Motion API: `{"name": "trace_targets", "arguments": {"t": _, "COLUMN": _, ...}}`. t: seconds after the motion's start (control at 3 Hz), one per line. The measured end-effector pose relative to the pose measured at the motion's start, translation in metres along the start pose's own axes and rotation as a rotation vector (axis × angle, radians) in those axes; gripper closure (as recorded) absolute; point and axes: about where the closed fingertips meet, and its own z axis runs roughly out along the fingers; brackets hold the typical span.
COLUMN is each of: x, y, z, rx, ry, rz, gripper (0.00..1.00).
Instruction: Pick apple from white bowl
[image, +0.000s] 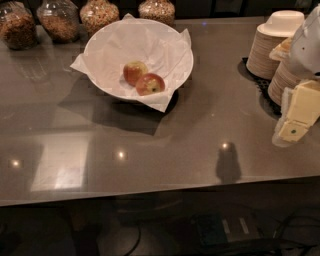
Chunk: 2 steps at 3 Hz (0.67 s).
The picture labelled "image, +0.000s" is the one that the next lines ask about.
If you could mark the white bowl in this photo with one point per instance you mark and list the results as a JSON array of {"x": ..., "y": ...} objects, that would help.
[{"x": 110, "y": 73}]

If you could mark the glass cereal jar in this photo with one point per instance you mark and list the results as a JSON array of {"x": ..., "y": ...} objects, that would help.
[
  {"x": 96, "y": 14},
  {"x": 60, "y": 20},
  {"x": 17, "y": 26},
  {"x": 158, "y": 10}
]

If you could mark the red apple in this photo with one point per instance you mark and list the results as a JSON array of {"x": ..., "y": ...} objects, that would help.
[
  {"x": 132, "y": 71},
  {"x": 149, "y": 83}
]

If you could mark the black rubber mat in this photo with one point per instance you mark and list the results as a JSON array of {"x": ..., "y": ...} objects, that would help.
[{"x": 267, "y": 104}]

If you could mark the white paper liner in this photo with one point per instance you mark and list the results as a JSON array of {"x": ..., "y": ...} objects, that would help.
[{"x": 133, "y": 43}]

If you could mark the far left glass cereal jar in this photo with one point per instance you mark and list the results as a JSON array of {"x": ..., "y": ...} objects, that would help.
[{"x": 17, "y": 26}]

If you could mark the left red apple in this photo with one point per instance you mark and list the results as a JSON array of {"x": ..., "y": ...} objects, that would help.
[{"x": 132, "y": 71}]

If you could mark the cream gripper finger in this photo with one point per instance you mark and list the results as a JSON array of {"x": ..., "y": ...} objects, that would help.
[
  {"x": 282, "y": 136},
  {"x": 304, "y": 109}
]

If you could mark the rear stack paper bowls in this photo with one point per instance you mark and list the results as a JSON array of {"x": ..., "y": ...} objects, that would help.
[{"x": 279, "y": 26}]

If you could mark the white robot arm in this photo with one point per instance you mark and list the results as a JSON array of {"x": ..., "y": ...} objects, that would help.
[{"x": 304, "y": 54}]

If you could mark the right red apple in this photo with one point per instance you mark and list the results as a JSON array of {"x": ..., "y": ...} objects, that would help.
[{"x": 149, "y": 83}]

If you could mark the dark box under table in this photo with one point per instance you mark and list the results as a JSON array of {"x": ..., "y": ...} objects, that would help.
[{"x": 221, "y": 228}]

